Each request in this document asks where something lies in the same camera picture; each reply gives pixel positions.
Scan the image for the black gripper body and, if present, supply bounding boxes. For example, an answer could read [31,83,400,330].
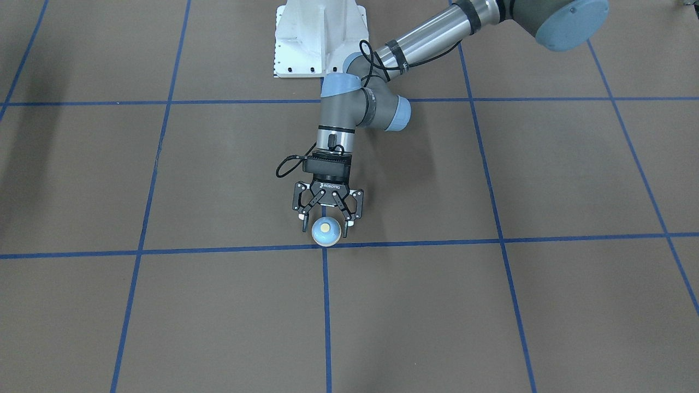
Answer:
[310,175,350,208]

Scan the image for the light blue service bell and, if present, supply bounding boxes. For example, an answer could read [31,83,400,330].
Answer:
[311,217,342,248]

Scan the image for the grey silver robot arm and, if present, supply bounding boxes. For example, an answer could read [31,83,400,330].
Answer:
[287,1,609,247]

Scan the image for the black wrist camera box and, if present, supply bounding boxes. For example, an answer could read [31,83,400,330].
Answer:
[302,154,352,182]

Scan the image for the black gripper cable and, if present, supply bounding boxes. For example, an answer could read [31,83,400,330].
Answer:
[276,143,318,179]

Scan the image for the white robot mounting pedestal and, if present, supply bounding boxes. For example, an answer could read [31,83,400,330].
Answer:
[273,1,369,78]

